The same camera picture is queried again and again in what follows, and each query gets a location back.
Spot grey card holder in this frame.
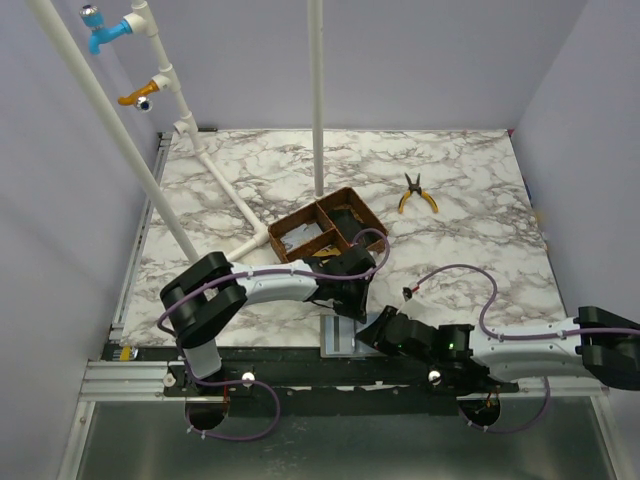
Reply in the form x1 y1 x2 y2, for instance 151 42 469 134
320 314 381 358

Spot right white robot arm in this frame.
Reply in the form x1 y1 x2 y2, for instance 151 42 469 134
355 307 639 396

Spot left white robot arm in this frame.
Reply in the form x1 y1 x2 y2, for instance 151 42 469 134
160 245 377 380

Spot gold card with stripe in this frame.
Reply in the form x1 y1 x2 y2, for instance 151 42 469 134
314 246 340 258

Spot silver VIP card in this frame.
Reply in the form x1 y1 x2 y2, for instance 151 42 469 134
280 223 323 253

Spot woven brown divided basket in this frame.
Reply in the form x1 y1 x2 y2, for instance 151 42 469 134
268 187 388 263

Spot gold faucet tap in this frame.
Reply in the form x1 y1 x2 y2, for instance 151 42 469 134
117 80 159 112

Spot white vertical pole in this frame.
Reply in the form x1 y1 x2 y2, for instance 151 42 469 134
307 0 324 198

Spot white diagonal pole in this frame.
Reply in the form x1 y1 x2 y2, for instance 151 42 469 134
26 1 199 263

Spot blue faucet tap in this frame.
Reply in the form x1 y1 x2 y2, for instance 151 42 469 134
79 4 133 55

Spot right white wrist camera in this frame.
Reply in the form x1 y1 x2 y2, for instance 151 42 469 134
399 287 424 317

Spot yellow handled pliers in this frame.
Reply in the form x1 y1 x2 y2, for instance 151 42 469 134
397 173 439 214

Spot aluminium frame rail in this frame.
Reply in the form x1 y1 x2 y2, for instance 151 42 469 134
60 348 635 479

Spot white PVC pipe frame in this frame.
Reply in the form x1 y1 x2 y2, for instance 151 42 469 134
123 1 269 261

